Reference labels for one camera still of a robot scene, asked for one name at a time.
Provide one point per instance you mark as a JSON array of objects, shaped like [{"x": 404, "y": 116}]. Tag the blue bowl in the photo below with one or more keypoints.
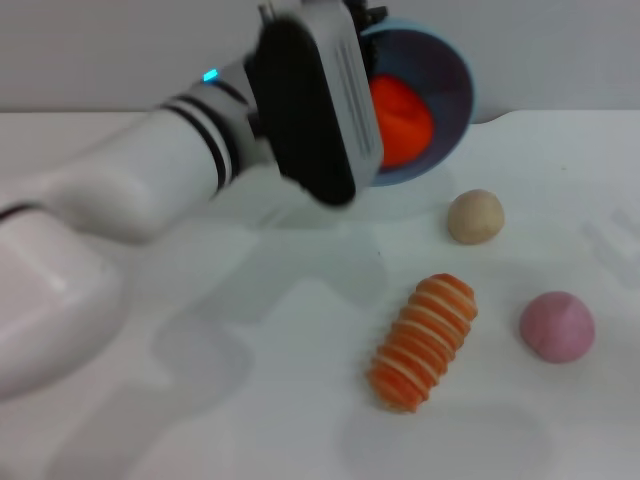
[{"x": 440, "y": 75}]

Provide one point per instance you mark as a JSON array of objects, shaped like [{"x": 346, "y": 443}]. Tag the pink round bun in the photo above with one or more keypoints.
[{"x": 557, "y": 327}]

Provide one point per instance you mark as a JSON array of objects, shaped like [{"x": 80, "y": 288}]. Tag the beige round bun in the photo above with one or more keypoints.
[{"x": 475, "y": 217}]

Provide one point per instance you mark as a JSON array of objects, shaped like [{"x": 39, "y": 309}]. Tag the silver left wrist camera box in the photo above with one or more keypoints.
[{"x": 310, "y": 100}]

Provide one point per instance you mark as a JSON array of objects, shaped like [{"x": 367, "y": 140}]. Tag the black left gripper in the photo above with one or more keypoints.
[{"x": 370, "y": 17}]

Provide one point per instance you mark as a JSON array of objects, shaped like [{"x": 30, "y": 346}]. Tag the orange toy fruit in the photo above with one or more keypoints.
[{"x": 402, "y": 125}]

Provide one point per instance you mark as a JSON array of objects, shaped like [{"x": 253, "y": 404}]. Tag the orange striped bread loaf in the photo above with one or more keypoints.
[{"x": 425, "y": 340}]

